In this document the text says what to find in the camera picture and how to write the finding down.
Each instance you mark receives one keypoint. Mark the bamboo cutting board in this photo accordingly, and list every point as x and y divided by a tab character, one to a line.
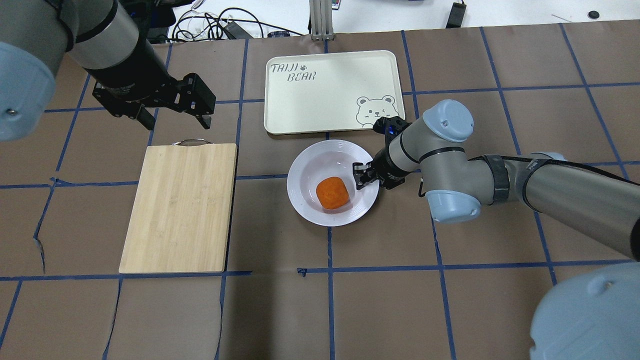
181	217

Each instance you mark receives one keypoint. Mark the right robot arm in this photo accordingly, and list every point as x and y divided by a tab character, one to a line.
593	316

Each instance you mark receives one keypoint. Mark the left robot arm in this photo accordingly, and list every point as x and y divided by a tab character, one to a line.
103	39

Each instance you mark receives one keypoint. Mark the cream bear tray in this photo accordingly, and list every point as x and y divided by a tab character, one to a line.
340	92

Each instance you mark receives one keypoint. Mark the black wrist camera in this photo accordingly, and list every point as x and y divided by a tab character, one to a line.
390	126

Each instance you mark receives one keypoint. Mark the white ribbed plate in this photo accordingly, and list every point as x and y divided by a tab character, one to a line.
329	158

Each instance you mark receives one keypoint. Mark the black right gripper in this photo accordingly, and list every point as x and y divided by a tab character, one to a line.
384	170

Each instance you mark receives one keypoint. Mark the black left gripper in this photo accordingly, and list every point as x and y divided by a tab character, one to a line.
129	75

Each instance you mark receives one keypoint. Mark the aluminium frame post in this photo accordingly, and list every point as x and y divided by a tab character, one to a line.
321	20

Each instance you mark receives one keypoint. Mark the black power adapter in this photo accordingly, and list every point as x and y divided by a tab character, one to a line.
456	15

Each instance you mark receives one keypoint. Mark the orange fruit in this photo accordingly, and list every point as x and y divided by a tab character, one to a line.
332	193

